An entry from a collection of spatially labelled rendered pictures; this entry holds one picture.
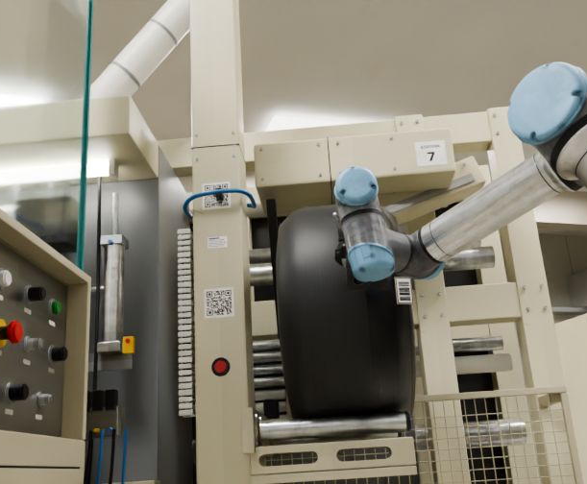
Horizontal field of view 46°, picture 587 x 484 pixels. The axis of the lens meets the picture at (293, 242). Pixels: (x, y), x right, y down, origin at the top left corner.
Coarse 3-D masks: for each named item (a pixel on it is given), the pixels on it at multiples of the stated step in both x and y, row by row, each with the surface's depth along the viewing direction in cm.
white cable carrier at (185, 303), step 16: (192, 240) 184; (192, 256) 182; (192, 272) 183; (192, 288) 180; (192, 304) 177; (192, 320) 176; (192, 336) 175; (192, 352) 172; (192, 368) 172; (192, 384) 170; (192, 400) 172; (192, 416) 171
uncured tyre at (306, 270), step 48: (288, 240) 162; (336, 240) 158; (288, 288) 155; (336, 288) 152; (384, 288) 151; (288, 336) 153; (336, 336) 150; (384, 336) 150; (288, 384) 157; (336, 384) 153; (384, 384) 153
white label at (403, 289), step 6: (396, 282) 152; (402, 282) 153; (408, 282) 153; (396, 288) 152; (402, 288) 152; (408, 288) 153; (396, 294) 152; (402, 294) 152; (408, 294) 152; (402, 300) 151; (408, 300) 152
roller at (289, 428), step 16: (336, 416) 157; (352, 416) 156; (368, 416) 156; (384, 416) 155; (400, 416) 155; (272, 432) 156; (288, 432) 156; (304, 432) 155; (320, 432) 155; (336, 432) 155; (352, 432) 155; (368, 432) 155; (384, 432) 155
